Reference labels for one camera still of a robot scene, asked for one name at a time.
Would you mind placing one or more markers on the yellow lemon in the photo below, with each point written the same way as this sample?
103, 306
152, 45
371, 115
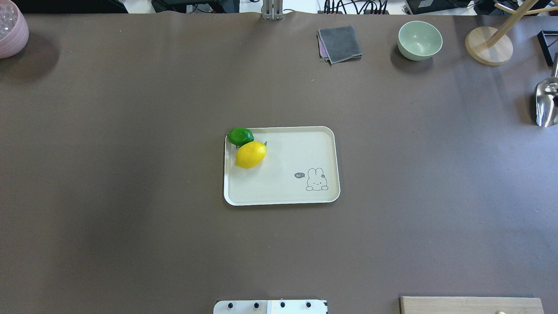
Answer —
250, 154

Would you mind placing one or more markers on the green lime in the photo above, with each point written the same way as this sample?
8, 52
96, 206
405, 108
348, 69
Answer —
240, 136

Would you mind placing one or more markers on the beige rabbit tray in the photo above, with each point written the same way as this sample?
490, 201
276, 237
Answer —
300, 168

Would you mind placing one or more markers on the grey folded cloth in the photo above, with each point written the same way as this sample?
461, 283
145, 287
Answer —
338, 44

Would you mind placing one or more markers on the pale green bowl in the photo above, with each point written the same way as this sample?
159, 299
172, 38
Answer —
418, 40

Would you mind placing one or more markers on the wooden cutting board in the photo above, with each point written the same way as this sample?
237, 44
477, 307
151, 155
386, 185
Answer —
470, 305

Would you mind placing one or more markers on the wooden mug tree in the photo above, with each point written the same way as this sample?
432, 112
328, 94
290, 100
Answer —
491, 46

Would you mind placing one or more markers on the shiny metal scoop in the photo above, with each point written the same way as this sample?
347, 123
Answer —
546, 98

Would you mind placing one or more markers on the pink bowl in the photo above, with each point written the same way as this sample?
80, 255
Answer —
14, 31

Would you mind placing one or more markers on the aluminium frame post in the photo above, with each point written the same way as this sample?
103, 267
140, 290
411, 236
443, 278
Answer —
272, 9

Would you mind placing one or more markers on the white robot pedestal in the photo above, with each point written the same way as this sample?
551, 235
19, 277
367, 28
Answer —
289, 306

